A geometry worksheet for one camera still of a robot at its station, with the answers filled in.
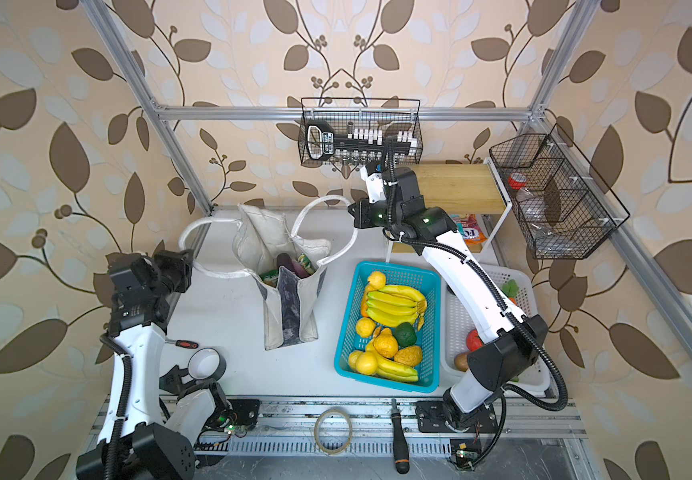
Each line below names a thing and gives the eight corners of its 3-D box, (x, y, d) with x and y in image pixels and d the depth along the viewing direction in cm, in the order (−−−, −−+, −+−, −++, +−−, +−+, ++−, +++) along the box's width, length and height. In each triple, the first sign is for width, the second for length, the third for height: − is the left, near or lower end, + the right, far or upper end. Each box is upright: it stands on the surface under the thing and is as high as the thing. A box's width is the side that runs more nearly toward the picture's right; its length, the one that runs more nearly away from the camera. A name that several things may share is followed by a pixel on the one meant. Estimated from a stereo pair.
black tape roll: (190, 381, 82) (182, 377, 78) (199, 352, 87) (193, 347, 83) (222, 381, 82) (216, 377, 78) (230, 352, 87) (224, 347, 83)
